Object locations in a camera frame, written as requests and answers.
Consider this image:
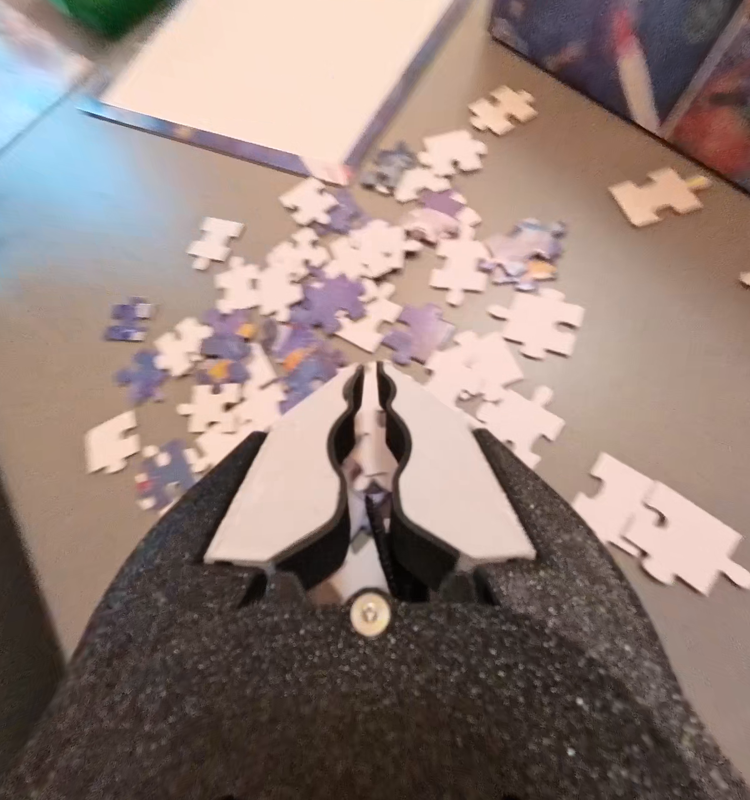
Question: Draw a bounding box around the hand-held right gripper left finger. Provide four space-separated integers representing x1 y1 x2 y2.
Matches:
203 364 363 566

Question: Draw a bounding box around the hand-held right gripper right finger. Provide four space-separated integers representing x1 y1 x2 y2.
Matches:
378 361 537 571

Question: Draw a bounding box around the pale robot print puzzle piece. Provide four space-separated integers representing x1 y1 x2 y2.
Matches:
315 369 396 604

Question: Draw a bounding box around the pile of puzzle pieces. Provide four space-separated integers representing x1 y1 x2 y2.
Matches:
86 84 750 595

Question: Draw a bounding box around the black perforated pad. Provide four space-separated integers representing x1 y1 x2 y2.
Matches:
0 400 68 776

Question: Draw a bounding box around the white puzzle tray blue rim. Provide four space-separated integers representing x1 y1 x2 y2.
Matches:
78 0 476 186

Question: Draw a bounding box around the space and ocean print box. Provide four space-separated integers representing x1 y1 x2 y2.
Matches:
487 0 750 208

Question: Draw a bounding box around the green plastic bin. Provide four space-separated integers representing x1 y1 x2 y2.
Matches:
56 0 177 40

